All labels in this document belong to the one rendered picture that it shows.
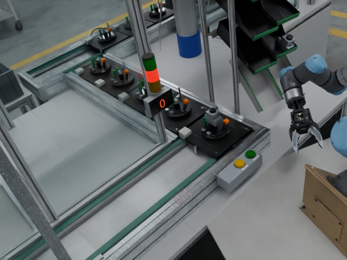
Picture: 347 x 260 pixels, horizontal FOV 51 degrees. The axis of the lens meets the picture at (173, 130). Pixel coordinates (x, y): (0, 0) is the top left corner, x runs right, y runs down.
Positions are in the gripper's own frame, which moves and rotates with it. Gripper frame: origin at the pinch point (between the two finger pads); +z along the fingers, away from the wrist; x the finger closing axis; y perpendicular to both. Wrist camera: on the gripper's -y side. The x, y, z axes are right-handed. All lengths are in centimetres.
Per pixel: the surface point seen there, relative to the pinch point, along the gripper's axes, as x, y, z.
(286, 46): 3, -3, -51
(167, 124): -59, -9, -30
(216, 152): -36.4, -3.3, -8.2
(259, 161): -19.5, -8.9, -2.3
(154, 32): -77, -59, -136
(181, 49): -57, -50, -105
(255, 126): -18.3, -15.0, -21.3
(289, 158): -7.3, -20.7, -5.2
